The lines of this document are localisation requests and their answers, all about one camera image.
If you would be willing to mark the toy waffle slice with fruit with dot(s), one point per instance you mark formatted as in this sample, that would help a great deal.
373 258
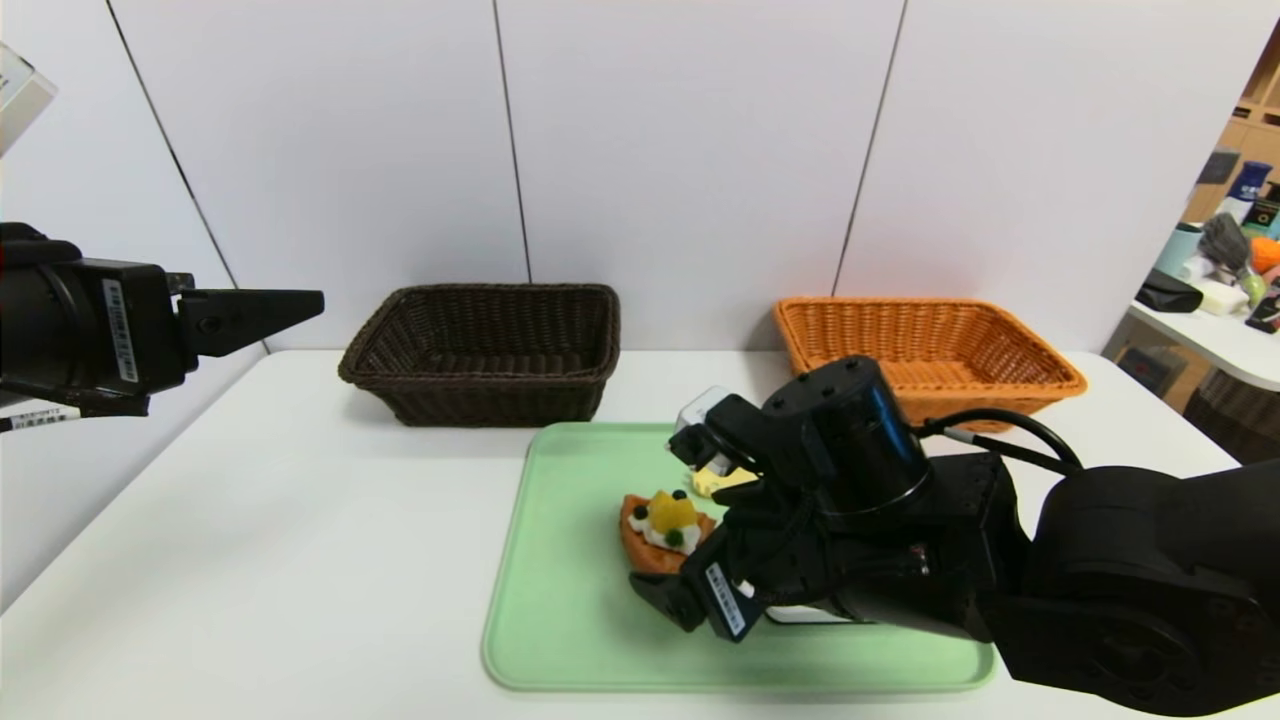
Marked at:
650 550

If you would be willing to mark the dark phone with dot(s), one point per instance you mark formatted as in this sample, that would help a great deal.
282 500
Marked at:
1267 308

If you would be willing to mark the dark brown wicker basket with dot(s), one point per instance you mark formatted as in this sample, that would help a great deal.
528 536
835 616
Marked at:
480 400

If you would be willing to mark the blue bottle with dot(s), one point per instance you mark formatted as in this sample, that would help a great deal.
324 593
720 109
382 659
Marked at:
1250 183

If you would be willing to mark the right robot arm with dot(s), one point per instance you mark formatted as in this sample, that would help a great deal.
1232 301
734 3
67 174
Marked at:
1150 590

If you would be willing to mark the small green ball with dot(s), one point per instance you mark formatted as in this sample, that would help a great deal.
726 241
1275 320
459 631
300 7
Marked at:
1253 288

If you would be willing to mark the wooden cabinet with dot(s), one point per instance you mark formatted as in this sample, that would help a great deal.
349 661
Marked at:
1150 372

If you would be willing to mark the orange ball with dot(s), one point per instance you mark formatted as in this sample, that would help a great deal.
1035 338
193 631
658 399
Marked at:
1267 254

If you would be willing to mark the orange wicker basket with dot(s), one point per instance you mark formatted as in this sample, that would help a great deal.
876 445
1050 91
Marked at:
960 350

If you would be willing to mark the wooden shelf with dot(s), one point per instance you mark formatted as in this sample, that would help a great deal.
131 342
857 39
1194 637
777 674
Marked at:
1255 110

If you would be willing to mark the white side table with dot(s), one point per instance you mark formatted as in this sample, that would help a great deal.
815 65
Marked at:
1230 345

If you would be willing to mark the black pouch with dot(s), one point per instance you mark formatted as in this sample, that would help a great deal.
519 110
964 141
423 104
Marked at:
1167 292

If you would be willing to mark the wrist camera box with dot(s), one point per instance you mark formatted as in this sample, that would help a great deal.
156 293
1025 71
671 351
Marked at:
700 410
20 95

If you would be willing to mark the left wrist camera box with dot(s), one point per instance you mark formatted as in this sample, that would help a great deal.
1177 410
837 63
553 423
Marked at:
20 95

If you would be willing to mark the white block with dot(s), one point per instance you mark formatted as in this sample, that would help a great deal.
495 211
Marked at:
1222 298

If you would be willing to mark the white plastic box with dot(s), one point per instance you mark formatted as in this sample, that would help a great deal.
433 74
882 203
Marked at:
810 614

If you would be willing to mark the teal cup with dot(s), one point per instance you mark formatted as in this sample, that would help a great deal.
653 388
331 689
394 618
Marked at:
1178 248

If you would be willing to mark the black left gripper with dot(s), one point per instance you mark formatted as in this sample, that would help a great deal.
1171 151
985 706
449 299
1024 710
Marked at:
128 328

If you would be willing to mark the grey brush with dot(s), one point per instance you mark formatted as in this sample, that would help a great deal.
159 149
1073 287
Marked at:
1225 240

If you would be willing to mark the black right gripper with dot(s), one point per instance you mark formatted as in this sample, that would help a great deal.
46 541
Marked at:
727 602

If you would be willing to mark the black box with green print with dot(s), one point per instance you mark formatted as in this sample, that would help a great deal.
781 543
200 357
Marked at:
1264 213

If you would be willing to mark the light green plastic tray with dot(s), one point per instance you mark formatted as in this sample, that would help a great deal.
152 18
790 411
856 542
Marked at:
580 620

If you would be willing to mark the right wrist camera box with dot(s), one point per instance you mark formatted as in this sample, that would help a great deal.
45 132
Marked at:
700 410

